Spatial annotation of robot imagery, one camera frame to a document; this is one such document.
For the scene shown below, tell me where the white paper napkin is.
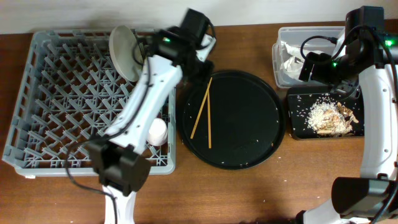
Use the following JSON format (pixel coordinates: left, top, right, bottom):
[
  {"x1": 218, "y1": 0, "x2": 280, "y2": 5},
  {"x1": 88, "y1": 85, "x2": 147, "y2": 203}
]
[{"x1": 280, "y1": 41, "x2": 324, "y2": 80}]

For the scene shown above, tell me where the pile of food scraps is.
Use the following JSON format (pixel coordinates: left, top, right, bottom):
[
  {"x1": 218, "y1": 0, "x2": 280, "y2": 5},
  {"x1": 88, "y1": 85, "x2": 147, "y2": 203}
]
[{"x1": 307, "y1": 102, "x2": 359, "y2": 137}]

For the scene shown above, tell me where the pink plastic cup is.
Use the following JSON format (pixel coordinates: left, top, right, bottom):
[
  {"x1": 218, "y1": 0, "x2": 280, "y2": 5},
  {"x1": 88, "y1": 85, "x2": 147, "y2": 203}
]
[{"x1": 147, "y1": 118, "x2": 168, "y2": 146}]

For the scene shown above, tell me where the grey round plate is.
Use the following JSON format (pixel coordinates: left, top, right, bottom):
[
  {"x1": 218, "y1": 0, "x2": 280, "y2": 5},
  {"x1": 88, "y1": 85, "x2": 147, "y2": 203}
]
[{"x1": 109, "y1": 26, "x2": 144, "y2": 82}]

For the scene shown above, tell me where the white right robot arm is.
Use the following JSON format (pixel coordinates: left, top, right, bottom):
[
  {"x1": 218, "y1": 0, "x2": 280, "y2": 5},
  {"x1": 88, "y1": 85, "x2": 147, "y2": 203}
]
[{"x1": 295, "y1": 6, "x2": 397, "y2": 223}]

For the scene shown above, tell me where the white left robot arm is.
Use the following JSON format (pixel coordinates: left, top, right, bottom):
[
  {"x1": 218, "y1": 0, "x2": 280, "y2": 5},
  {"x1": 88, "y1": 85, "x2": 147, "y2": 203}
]
[{"x1": 65, "y1": 9, "x2": 216, "y2": 223}]

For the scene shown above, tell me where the clear plastic waste bin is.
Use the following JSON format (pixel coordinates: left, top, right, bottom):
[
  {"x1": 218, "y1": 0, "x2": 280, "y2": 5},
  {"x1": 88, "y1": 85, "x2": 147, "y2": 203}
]
[{"x1": 272, "y1": 26, "x2": 345, "y2": 88}]

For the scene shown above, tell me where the black rectangular waste tray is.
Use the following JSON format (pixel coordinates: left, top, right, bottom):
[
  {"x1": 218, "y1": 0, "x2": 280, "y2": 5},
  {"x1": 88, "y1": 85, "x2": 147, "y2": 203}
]
[{"x1": 286, "y1": 87, "x2": 364, "y2": 140}]

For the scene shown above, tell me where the grey plastic dishwasher rack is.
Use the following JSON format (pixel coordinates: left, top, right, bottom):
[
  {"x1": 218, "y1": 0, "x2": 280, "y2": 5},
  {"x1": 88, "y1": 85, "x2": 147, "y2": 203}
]
[{"x1": 1, "y1": 29, "x2": 177, "y2": 178}]

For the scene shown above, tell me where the round black serving tray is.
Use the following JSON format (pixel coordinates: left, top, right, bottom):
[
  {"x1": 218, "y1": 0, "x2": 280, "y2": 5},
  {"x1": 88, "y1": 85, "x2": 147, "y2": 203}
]
[{"x1": 176, "y1": 70, "x2": 286, "y2": 170}]

